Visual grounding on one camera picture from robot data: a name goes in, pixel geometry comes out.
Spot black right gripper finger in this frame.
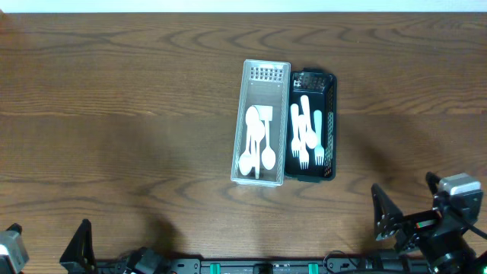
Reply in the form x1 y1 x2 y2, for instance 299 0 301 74
425 171 441 196
371 183 403 241

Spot pink plastic spoon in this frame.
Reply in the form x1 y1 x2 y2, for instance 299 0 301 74
300 95 317 149

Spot white plastic spoon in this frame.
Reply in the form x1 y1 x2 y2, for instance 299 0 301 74
245 106 259 153
239 132 253 176
253 121 265 179
262 120 275 170

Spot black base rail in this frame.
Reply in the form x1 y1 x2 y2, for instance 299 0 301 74
97 250 429 274

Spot pale pink plastic fork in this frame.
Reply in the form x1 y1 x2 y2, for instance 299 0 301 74
298 115 309 170

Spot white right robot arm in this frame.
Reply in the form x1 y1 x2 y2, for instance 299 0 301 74
371 172 486 273

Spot black plastic basket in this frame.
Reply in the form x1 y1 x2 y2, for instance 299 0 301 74
284 68 337 183

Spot mint green plastic fork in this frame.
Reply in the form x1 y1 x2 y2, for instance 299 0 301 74
314 110 325 166

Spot clear plastic basket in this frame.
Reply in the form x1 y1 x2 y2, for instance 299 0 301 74
231 59 291 187

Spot white plastic fork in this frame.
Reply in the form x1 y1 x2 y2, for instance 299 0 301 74
290 104 300 158

